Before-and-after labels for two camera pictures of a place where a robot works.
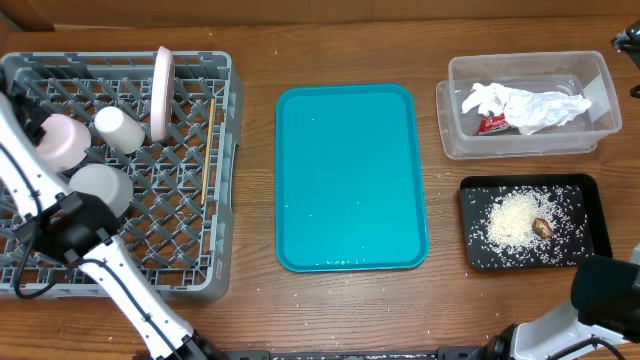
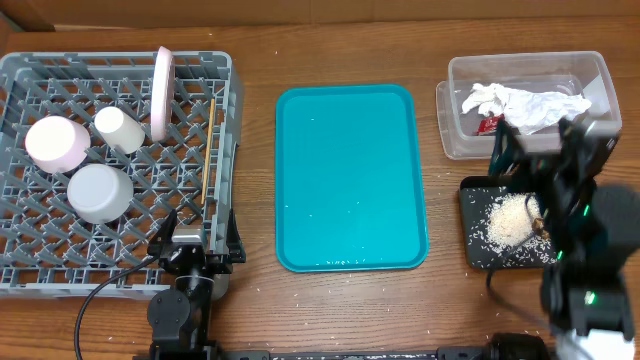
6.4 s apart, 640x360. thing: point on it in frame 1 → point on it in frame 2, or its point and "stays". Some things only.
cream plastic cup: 121,131 stays
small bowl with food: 65,142 stays
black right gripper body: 632,34 → 558,194
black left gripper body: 28,112 → 216,264
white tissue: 490,97 stays
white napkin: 532,111 stays
